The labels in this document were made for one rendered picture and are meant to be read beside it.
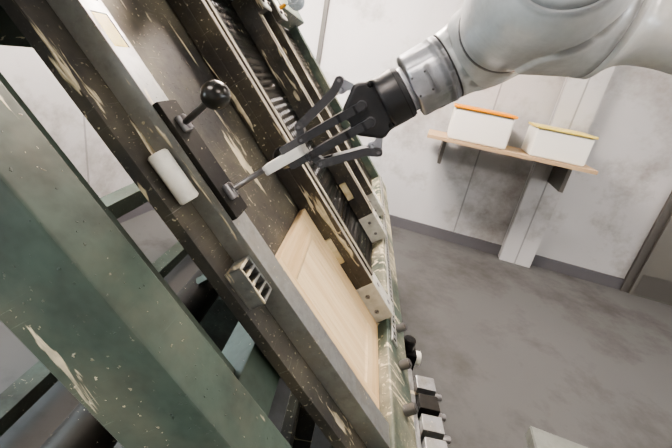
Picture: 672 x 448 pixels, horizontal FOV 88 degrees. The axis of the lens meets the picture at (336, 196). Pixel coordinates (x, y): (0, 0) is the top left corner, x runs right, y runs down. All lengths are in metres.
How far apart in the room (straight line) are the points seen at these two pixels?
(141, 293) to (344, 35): 3.69
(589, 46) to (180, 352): 0.44
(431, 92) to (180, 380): 0.42
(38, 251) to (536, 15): 0.42
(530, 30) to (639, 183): 3.95
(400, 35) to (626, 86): 2.03
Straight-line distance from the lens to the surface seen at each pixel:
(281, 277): 0.62
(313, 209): 0.92
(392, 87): 0.47
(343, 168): 1.41
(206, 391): 0.41
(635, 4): 0.36
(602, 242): 4.34
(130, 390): 0.42
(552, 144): 3.39
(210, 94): 0.48
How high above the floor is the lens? 1.56
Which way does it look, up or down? 20 degrees down
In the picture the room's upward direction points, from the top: 11 degrees clockwise
